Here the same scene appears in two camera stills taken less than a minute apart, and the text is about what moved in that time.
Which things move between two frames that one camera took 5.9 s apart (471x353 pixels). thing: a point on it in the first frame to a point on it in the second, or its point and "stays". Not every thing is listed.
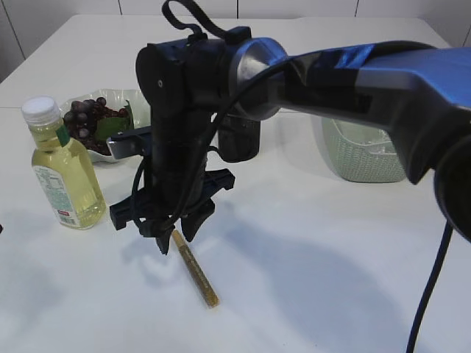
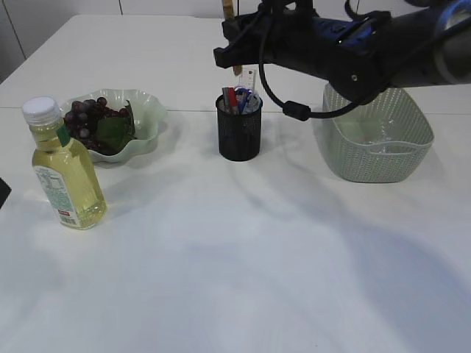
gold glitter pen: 210,297 to 229,6
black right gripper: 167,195 to 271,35
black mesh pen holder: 238,138 stays
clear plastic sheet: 386,148 to 380,130
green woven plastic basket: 362,151 stays
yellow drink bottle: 65,167 stays
